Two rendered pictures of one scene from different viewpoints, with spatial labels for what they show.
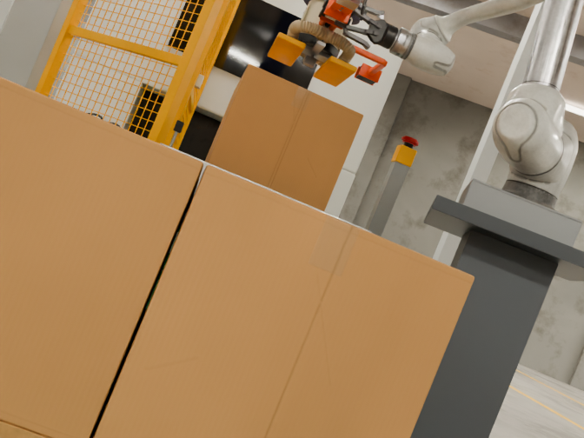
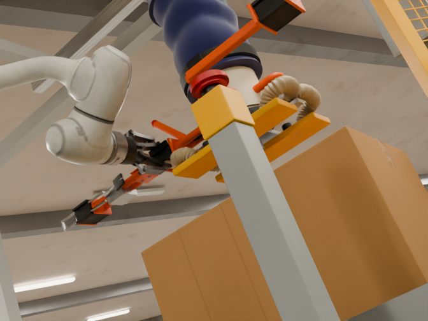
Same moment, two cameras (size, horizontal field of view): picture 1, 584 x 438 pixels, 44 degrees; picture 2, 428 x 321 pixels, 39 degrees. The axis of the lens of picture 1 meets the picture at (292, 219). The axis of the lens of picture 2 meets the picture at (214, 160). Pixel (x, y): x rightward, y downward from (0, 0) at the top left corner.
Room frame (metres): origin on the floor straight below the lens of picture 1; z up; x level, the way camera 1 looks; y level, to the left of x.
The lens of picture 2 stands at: (3.37, -1.07, 0.53)
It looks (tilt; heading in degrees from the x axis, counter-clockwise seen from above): 22 degrees up; 127
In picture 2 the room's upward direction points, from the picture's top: 22 degrees counter-clockwise
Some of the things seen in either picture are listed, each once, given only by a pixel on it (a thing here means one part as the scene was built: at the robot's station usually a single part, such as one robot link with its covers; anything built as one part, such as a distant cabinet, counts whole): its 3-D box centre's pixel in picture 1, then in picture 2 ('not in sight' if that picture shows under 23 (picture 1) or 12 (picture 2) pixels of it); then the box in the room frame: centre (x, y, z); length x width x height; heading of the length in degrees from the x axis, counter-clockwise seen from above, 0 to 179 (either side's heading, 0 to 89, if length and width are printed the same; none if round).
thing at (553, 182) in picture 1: (544, 155); not in sight; (2.10, -0.61, 1.00); 0.18 x 0.16 x 0.22; 145
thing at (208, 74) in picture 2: (408, 143); (211, 88); (2.85, -0.31, 1.02); 0.07 x 0.07 x 0.04
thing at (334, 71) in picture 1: (335, 68); (230, 135); (2.59, 0.06, 1.12); 0.34 x 0.10 x 0.05; 8
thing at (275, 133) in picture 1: (271, 153); (307, 274); (2.56, 0.16, 0.75); 0.60 x 0.40 x 0.40; 9
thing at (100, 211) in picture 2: not in sight; (93, 212); (1.98, 0.08, 1.22); 0.08 x 0.07 x 0.05; 8
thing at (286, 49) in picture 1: (287, 46); (269, 146); (2.56, 0.25, 1.12); 0.34 x 0.10 x 0.05; 8
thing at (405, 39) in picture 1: (401, 43); (109, 148); (2.34, -0.11, 1.22); 0.09 x 0.06 x 0.09; 8
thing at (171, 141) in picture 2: (336, 13); (170, 155); (2.32, 0.12, 1.22); 0.10 x 0.08 x 0.06; 98
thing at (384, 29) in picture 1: (381, 33); (129, 151); (2.33, -0.04, 1.22); 0.09 x 0.07 x 0.08; 98
